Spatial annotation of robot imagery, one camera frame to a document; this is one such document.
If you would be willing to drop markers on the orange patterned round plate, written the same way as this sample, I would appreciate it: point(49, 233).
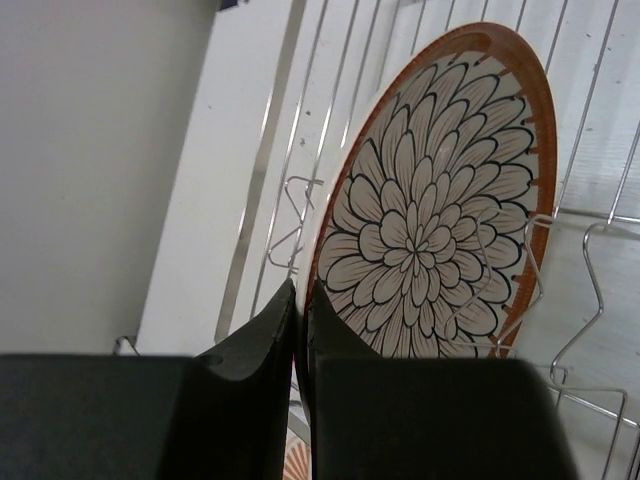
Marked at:
point(297, 460)

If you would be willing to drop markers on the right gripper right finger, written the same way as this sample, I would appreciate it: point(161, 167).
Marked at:
point(380, 418)

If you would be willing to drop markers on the white ribbed plate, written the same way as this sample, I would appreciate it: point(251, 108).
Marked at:
point(422, 239)

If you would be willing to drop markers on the metal wire dish rack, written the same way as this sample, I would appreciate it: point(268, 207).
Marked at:
point(283, 85)

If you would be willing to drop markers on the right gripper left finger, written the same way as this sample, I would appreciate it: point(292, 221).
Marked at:
point(219, 415)

